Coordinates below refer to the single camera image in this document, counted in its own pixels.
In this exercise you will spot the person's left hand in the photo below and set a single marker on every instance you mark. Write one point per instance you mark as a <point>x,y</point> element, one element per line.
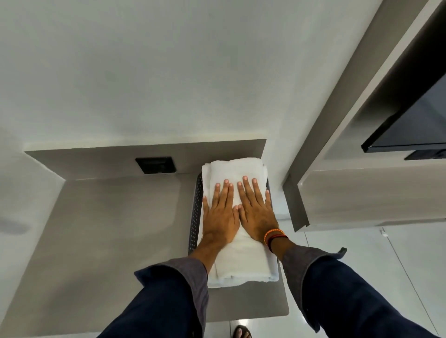
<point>219,223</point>

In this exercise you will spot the person's right hand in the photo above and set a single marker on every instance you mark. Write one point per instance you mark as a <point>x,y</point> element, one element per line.
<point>258,219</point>

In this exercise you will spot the person's right thumb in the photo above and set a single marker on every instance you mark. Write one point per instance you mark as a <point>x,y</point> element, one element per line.
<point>241,213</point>

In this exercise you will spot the person's right middle finger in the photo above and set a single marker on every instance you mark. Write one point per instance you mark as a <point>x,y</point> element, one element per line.
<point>250,191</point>

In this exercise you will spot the person's left thumb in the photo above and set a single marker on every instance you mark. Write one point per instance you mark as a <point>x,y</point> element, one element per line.
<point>236,213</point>

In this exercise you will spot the person's left little finger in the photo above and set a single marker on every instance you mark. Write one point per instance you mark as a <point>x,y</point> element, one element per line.
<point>206,205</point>

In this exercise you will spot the person's left middle finger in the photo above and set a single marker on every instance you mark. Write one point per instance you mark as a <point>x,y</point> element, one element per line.
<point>224,194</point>

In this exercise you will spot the person's right little finger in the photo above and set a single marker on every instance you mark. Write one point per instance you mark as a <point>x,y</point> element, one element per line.
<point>268,200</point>

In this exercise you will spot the white towel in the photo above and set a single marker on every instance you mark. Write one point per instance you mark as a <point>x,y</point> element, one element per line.
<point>240,257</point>

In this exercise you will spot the person's left forearm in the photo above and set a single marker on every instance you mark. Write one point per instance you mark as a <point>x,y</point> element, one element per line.
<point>170,299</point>

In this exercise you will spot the person's right forearm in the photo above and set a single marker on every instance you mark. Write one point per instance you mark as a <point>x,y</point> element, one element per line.
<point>334,296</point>

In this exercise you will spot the dark perforated plastic basket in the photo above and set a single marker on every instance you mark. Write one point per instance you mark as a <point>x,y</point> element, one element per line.
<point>195,216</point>

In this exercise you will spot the person's sandalled foot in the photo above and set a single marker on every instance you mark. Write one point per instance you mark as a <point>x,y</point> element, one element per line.
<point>242,332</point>

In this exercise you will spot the small white floor stopper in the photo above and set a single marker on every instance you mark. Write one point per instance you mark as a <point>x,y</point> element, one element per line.
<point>384,232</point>

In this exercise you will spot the black box device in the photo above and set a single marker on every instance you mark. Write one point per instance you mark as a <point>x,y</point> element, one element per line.
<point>427,154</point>

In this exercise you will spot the black flat television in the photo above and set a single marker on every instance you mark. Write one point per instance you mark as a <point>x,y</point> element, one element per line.
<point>414,122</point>

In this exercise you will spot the black wall socket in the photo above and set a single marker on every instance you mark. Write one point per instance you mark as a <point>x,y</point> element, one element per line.
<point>155,165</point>

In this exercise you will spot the grey wall cabinet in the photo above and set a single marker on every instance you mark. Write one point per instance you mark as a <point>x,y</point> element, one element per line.
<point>348,188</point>

